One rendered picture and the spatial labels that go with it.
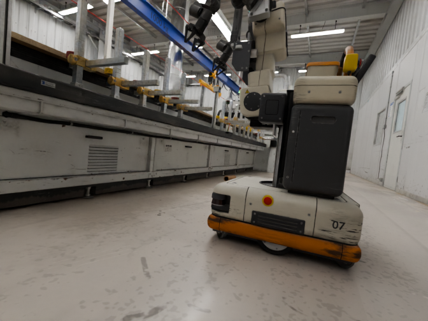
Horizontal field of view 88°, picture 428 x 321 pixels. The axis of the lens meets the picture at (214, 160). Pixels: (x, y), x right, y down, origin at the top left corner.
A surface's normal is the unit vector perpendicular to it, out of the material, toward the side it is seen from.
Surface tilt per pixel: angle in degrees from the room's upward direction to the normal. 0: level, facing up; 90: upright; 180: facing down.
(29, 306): 0
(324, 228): 90
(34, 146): 90
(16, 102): 90
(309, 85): 90
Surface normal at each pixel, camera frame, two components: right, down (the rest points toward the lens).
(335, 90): -0.35, 0.01
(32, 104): 0.90, 0.12
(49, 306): 0.11, -0.99
